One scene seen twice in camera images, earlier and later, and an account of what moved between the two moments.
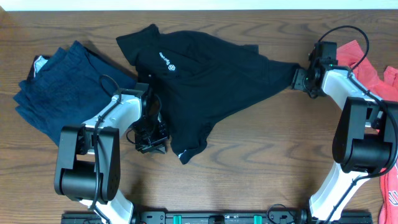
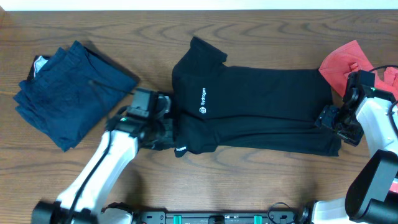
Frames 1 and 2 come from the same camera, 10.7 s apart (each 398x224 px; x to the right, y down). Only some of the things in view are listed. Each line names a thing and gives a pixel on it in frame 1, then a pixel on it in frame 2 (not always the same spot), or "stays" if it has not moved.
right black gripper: (300, 74) to (353, 137)
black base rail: (218, 217) stays
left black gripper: (152, 144) stays
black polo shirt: (198, 76) to (247, 109)
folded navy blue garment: (68, 88) stays
